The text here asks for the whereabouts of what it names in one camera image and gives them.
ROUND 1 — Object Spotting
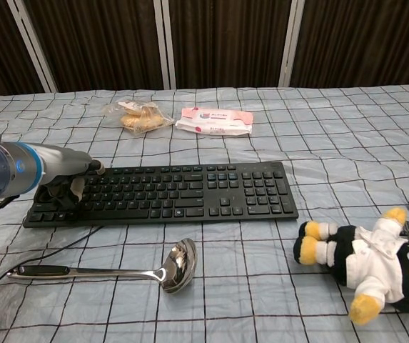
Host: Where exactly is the white screen frame post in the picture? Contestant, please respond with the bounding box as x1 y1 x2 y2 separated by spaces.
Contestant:
6 0 59 93
153 0 178 90
278 0 303 87

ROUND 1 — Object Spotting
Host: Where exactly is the bagged bread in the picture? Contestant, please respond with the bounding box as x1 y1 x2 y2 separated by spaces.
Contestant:
106 99 176 135

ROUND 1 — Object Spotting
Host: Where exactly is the stainless steel ladle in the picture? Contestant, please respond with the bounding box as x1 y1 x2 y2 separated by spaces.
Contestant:
6 237 198 296

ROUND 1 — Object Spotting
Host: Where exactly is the light blue checked tablecloth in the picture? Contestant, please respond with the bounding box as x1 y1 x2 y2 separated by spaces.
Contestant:
0 84 409 343

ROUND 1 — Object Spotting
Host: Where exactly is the black computer keyboard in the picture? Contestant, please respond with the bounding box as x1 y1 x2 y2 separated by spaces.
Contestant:
22 161 300 229

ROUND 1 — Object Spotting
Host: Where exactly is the thin black cable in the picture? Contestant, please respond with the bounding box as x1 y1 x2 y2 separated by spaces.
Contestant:
0 224 103 307

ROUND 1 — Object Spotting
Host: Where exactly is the black white plush doll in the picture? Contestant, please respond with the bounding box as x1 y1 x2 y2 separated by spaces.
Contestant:
292 207 409 326

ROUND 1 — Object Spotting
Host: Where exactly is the pink white wet wipes pack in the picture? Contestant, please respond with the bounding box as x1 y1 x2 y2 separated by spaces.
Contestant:
174 106 255 136

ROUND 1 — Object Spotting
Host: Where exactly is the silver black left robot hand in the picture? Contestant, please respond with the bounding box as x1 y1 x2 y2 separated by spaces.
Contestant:
34 144 106 212

